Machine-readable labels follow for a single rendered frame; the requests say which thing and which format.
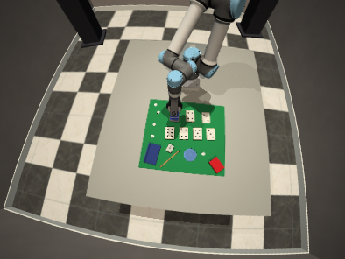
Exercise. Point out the green felt table surface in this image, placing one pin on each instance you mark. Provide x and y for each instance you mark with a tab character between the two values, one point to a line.
212	148

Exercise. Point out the red rectangular tile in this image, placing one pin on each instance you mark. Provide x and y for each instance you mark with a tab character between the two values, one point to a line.
216	164

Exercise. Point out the cream playing card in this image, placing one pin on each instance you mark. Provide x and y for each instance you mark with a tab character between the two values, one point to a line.
183	133
210	134
190	115
205	117
197	133
169	132

